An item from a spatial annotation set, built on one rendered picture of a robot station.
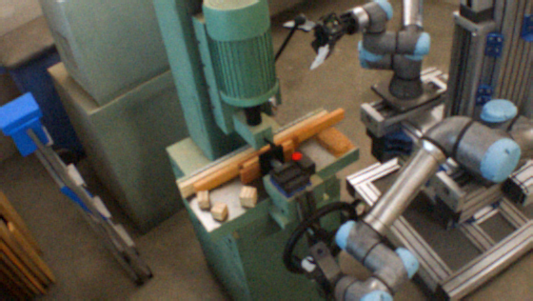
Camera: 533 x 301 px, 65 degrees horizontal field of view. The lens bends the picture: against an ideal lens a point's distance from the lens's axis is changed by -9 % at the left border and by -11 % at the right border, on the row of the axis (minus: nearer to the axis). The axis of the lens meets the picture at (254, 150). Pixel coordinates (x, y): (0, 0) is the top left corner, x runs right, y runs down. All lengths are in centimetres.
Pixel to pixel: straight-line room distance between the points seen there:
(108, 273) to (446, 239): 177
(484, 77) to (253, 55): 95
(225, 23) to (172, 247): 163
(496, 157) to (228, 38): 74
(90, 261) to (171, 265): 49
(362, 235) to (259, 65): 53
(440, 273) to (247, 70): 130
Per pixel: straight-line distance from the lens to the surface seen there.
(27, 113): 177
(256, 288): 179
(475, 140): 121
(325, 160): 157
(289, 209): 140
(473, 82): 179
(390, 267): 113
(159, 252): 258
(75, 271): 271
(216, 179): 152
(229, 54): 125
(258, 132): 144
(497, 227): 238
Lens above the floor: 199
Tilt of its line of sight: 42 degrees down
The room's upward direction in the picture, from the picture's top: 10 degrees counter-clockwise
